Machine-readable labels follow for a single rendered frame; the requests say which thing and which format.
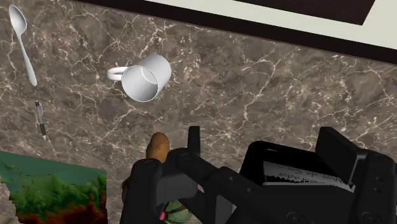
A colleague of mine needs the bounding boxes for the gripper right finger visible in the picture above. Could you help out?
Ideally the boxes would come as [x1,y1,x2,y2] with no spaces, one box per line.
[316,126,397,224]

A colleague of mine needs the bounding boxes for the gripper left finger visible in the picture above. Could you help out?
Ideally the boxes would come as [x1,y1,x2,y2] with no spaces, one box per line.
[120,125,246,224]

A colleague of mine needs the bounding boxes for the brown and green toy figure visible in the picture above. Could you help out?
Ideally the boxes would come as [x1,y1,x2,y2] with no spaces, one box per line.
[121,132,192,224]

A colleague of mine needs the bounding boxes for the green map book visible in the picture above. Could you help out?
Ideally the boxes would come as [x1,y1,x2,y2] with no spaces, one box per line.
[0,151,109,224]

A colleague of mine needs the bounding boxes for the white mug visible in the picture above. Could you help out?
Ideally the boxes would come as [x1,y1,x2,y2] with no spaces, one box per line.
[106,53,172,103]

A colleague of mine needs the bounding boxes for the grey and black pen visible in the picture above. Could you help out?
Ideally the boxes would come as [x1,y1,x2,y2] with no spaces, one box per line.
[34,100,47,141]

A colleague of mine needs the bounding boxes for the white spoon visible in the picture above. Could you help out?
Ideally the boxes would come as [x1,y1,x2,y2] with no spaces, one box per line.
[8,4,38,87]

